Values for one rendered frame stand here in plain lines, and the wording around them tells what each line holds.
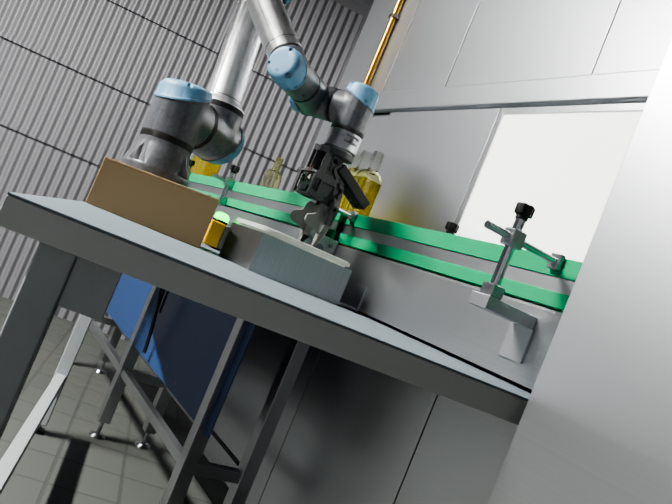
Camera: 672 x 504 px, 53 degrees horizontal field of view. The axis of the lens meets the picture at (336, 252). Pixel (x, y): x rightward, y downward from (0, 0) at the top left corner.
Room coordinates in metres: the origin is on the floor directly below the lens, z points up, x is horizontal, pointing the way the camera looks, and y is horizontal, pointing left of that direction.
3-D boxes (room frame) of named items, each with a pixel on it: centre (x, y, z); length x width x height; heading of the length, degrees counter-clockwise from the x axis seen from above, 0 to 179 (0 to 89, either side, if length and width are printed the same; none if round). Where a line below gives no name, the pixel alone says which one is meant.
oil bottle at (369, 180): (1.70, -0.01, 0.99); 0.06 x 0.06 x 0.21; 30
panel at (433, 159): (1.58, -0.23, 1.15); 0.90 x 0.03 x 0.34; 30
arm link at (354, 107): (1.45, 0.08, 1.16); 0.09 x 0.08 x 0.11; 65
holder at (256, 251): (1.43, 0.07, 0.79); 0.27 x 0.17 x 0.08; 120
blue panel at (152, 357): (2.36, 0.44, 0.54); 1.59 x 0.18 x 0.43; 30
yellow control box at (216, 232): (1.90, 0.34, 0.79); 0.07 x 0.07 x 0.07; 30
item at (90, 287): (1.45, 0.44, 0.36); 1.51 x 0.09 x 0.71; 15
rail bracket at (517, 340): (1.02, -0.26, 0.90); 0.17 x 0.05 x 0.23; 120
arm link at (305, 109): (1.47, 0.18, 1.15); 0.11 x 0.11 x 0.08; 65
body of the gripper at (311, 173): (1.44, 0.08, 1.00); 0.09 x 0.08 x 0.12; 121
